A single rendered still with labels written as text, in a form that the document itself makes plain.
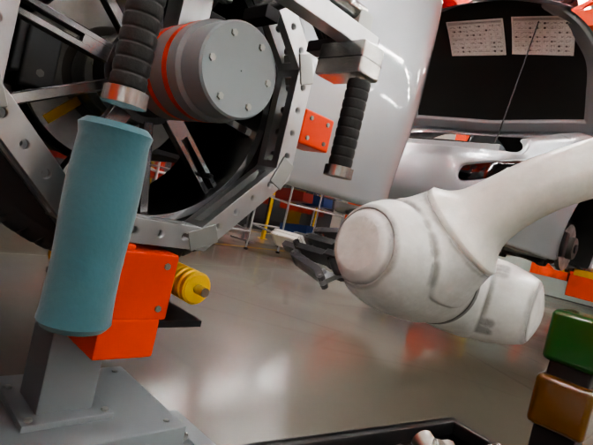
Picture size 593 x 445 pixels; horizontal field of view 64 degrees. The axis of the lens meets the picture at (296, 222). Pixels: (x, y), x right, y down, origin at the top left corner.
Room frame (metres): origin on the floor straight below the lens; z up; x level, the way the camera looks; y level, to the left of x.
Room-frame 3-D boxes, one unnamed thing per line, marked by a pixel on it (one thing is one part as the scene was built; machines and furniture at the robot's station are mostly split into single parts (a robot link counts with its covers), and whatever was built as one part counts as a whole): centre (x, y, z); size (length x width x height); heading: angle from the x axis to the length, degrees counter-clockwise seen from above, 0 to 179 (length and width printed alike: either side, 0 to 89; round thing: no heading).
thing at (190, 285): (0.91, 0.23, 0.51); 0.29 x 0.06 x 0.06; 46
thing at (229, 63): (0.71, 0.19, 0.85); 0.21 x 0.14 x 0.14; 46
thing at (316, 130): (0.99, 0.03, 0.85); 0.09 x 0.08 x 0.07; 136
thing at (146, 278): (0.78, 0.27, 0.48); 0.16 x 0.12 x 0.17; 46
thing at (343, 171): (0.71, -0.04, 0.83); 0.04 x 0.04 x 0.16
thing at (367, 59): (0.73, -0.02, 0.93); 0.09 x 0.05 x 0.05; 46
